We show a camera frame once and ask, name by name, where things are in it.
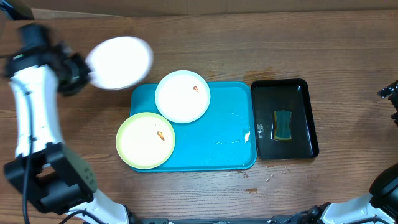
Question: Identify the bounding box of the white plate front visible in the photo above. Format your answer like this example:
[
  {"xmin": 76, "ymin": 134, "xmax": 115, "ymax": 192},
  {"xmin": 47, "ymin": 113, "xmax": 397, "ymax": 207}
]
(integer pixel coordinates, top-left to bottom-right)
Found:
[{"xmin": 85, "ymin": 36, "xmax": 154, "ymax": 90}]

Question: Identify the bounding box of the white plate with red stain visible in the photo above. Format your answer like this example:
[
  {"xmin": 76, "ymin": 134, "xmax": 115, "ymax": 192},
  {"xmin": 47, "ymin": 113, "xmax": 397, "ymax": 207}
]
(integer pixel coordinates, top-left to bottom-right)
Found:
[{"xmin": 155, "ymin": 70, "xmax": 211, "ymax": 123}]

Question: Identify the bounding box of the green yellow sponge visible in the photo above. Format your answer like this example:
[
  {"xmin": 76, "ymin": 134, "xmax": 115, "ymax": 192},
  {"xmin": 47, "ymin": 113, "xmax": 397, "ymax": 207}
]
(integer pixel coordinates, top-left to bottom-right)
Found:
[{"xmin": 272, "ymin": 110, "xmax": 292, "ymax": 141}]

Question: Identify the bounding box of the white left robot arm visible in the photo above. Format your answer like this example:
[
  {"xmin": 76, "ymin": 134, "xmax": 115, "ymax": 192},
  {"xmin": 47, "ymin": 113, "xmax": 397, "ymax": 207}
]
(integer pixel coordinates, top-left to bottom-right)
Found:
[{"xmin": 4, "ymin": 23, "xmax": 139, "ymax": 223}]

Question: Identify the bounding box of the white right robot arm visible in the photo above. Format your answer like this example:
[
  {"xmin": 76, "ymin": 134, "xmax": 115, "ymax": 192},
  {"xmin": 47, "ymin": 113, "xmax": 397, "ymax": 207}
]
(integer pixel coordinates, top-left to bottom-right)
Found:
[{"xmin": 298, "ymin": 164, "xmax": 397, "ymax": 224}]

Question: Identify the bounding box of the black rectangular tray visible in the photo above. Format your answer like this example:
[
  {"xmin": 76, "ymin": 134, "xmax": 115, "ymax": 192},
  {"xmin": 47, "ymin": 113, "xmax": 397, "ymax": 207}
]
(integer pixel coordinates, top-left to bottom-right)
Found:
[{"xmin": 251, "ymin": 78, "xmax": 320, "ymax": 160}]

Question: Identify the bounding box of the blue plastic tray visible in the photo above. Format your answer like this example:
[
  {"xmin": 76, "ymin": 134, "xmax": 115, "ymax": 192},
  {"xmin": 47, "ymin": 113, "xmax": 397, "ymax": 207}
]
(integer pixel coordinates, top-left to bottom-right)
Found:
[{"xmin": 129, "ymin": 81, "xmax": 258, "ymax": 173}]

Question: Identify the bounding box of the brown cardboard backdrop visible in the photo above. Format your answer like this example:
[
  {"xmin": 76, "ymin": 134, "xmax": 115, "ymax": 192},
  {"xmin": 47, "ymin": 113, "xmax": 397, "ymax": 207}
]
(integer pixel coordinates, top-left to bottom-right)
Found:
[{"xmin": 24, "ymin": 0, "xmax": 397, "ymax": 16}]

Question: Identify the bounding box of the yellow green plate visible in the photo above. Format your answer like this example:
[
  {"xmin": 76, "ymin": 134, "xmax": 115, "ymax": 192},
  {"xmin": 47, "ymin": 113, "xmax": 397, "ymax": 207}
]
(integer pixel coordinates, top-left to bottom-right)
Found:
[{"xmin": 116, "ymin": 112, "xmax": 176, "ymax": 169}]

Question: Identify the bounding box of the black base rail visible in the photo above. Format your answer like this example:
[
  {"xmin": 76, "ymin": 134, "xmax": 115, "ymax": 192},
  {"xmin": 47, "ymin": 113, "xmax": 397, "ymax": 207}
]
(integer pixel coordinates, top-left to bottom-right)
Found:
[{"xmin": 141, "ymin": 215, "xmax": 302, "ymax": 224}]

